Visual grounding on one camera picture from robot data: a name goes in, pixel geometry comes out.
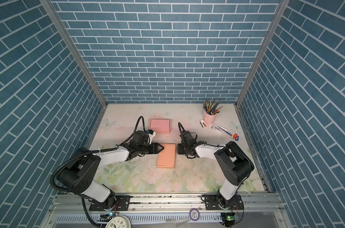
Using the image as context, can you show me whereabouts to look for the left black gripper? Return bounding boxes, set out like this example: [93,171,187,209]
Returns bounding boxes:
[137,142,165,154]

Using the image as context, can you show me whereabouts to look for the orange paper box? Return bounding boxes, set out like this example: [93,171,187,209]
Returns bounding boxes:
[157,143,176,169]

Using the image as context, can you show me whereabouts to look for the pink paper box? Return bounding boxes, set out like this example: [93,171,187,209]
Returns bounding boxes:
[150,119,171,135]

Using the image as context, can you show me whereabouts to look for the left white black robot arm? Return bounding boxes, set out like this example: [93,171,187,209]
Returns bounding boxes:
[50,129,164,209]

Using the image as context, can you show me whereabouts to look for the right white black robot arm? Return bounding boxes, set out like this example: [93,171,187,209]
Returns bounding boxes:
[178,128,255,209]

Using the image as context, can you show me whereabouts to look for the pink pencil cup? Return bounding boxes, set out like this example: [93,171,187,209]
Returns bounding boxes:
[203,111,218,125]

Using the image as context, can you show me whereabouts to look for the white toothpaste tube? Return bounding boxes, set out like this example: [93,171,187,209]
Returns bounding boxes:
[211,123,239,141]

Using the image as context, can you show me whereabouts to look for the coloured pencils bundle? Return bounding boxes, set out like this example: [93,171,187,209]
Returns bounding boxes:
[203,99,223,116]

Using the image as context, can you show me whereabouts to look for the white round clock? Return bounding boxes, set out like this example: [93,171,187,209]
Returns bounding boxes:
[105,215,132,228]

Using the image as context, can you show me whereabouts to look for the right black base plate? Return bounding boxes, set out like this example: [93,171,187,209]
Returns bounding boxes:
[201,194,244,211]

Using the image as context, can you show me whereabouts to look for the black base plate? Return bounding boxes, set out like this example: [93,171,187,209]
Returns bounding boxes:
[201,194,244,211]
[89,195,131,211]

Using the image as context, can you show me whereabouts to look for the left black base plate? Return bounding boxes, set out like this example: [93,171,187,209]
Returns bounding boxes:
[89,195,131,211]

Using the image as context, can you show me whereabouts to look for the aluminium mounting rail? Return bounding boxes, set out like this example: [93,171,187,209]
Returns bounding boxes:
[48,192,284,214]

